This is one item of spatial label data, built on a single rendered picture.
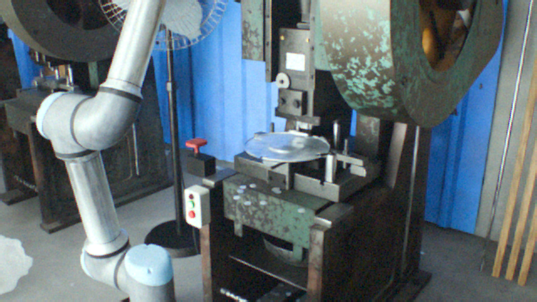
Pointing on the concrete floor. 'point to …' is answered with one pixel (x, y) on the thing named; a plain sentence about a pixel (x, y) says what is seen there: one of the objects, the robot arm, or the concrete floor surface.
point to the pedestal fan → (184, 240)
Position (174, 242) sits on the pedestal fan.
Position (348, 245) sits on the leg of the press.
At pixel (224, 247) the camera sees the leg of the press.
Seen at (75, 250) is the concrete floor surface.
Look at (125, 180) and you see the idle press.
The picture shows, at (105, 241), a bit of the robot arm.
